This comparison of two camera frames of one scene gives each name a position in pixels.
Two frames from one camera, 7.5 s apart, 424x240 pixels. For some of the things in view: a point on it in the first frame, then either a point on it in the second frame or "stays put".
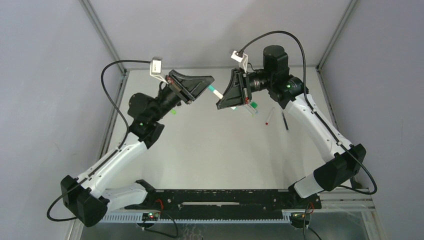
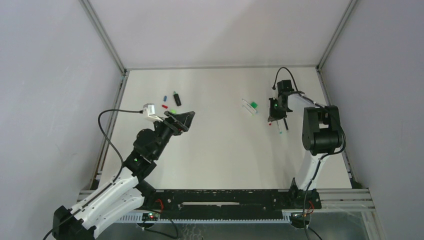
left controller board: x=151 y=216 stays put
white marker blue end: x=220 y=95 → x=280 y=132
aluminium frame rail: x=349 y=200 stays put
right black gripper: x=243 y=86 → x=276 y=115
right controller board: x=298 y=218 stays put
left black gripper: x=179 y=88 → x=176 y=122
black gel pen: x=285 y=122 stays put
